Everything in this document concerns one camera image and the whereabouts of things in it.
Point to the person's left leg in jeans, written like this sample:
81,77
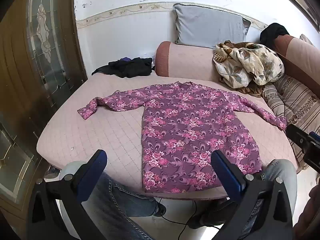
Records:
112,205

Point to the person's right forearm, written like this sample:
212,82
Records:
308,217

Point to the pink bolster cushion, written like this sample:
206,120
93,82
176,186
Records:
190,60

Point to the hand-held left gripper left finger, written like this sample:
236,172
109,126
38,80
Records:
93,166

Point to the wooden door with glass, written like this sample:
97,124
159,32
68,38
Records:
30,80

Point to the grey pillow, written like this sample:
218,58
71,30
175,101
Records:
207,26

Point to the person's black left shoe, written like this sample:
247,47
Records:
160,208

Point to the person's black right shoe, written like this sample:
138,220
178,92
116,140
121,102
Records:
207,216

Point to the cream floral blanket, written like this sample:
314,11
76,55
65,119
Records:
247,63

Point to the black cloth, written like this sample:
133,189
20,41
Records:
272,33

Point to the dark wooden frame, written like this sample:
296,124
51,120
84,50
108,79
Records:
300,0

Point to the pink quilted bed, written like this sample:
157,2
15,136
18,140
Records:
100,130

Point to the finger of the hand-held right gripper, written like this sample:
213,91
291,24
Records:
296,136
315,137

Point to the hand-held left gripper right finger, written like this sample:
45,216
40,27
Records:
226,171

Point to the pile of black clothes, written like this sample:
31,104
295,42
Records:
130,67

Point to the purple floral long-sleeved shirt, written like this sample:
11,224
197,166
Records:
190,130

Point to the striped beige cushion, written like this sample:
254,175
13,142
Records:
297,97

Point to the person's right leg in jeans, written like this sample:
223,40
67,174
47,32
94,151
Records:
282,172

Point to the pink sofa armrest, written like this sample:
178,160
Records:
300,57

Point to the person's leg in jeans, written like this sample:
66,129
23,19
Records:
112,205
282,172

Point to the person's black shoe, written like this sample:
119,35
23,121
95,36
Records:
160,208
207,216

